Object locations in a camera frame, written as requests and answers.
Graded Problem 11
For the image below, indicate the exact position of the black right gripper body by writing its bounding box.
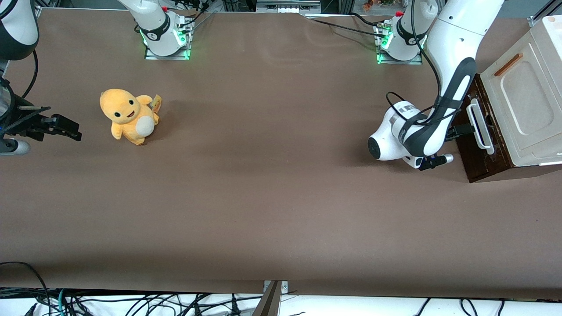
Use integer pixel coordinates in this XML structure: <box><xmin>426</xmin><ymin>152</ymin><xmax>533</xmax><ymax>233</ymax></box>
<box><xmin>0</xmin><ymin>102</ymin><xmax>55</xmax><ymax>142</ymax></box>

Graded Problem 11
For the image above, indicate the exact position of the dark drawer with white handle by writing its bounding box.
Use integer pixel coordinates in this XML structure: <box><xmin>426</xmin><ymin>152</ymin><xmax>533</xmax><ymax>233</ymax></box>
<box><xmin>452</xmin><ymin>74</ymin><xmax>512</xmax><ymax>183</ymax></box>

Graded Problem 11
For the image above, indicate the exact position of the beige wooden drawer cabinet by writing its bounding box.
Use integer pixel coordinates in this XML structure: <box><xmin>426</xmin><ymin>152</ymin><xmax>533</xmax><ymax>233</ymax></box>
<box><xmin>452</xmin><ymin>15</ymin><xmax>562</xmax><ymax>183</ymax></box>

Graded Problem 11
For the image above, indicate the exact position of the yellow plush toy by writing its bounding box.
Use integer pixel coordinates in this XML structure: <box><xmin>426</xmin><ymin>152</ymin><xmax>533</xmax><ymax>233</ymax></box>
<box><xmin>99</xmin><ymin>88</ymin><xmax>162</xmax><ymax>146</ymax></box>

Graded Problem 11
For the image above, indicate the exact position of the brown table cover sheet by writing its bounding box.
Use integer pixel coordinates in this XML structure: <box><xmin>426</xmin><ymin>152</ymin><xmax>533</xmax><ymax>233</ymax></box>
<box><xmin>0</xmin><ymin>8</ymin><xmax>562</xmax><ymax>300</ymax></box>

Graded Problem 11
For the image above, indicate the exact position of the silver metal box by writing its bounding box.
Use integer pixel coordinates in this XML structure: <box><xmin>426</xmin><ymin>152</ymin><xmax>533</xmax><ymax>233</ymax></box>
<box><xmin>256</xmin><ymin>0</ymin><xmax>321</xmax><ymax>14</ymax></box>

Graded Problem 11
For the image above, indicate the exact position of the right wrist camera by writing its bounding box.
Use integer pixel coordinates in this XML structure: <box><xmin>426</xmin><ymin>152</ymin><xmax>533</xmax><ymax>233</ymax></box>
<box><xmin>0</xmin><ymin>138</ymin><xmax>30</xmax><ymax>156</ymax></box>

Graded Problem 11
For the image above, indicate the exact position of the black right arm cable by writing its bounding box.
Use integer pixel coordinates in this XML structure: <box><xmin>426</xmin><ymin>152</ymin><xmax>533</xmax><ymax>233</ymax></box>
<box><xmin>21</xmin><ymin>50</ymin><xmax>39</xmax><ymax>100</ymax></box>

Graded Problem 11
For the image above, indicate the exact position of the orange wooden handle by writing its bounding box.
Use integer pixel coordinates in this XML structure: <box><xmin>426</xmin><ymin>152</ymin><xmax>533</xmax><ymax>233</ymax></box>
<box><xmin>495</xmin><ymin>54</ymin><xmax>523</xmax><ymax>77</ymax></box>

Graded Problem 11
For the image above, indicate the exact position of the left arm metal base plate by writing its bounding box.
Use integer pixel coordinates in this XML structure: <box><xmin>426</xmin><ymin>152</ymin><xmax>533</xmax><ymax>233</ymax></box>
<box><xmin>376</xmin><ymin>22</ymin><xmax>423</xmax><ymax>65</ymax></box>

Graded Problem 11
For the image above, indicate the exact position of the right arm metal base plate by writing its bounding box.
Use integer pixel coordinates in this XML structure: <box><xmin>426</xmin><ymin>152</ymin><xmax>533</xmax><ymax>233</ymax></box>
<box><xmin>144</xmin><ymin>18</ymin><xmax>191</xmax><ymax>61</ymax></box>

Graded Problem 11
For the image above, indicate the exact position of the looping black cable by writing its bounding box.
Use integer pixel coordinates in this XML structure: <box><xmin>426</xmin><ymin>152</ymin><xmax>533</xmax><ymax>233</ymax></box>
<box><xmin>0</xmin><ymin>262</ymin><xmax>52</xmax><ymax>316</ymax></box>

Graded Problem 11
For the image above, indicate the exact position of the short black base cable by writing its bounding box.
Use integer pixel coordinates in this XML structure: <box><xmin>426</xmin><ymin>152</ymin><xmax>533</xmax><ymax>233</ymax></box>
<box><xmin>349</xmin><ymin>12</ymin><xmax>382</xmax><ymax>28</ymax></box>

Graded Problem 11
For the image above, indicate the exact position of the long black base cable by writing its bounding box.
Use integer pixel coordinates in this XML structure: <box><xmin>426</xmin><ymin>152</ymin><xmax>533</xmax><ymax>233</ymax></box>
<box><xmin>306</xmin><ymin>17</ymin><xmax>387</xmax><ymax>39</ymax></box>

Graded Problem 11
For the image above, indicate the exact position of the black cable bundle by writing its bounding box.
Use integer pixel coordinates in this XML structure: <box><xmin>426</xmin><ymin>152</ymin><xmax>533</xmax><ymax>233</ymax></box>
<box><xmin>176</xmin><ymin>0</ymin><xmax>216</xmax><ymax>32</ymax></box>

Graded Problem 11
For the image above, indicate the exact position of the silver metal bracket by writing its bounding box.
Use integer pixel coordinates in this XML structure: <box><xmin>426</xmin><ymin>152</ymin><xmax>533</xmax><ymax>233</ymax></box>
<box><xmin>263</xmin><ymin>280</ymin><xmax>288</xmax><ymax>295</ymax></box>

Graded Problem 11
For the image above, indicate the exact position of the grey metal post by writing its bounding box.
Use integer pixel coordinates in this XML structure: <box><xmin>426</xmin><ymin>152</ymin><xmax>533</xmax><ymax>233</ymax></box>
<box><xmin>252</xmin><ymin>281</ymin><xmax>282</xmax><ymax>316</ymax></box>

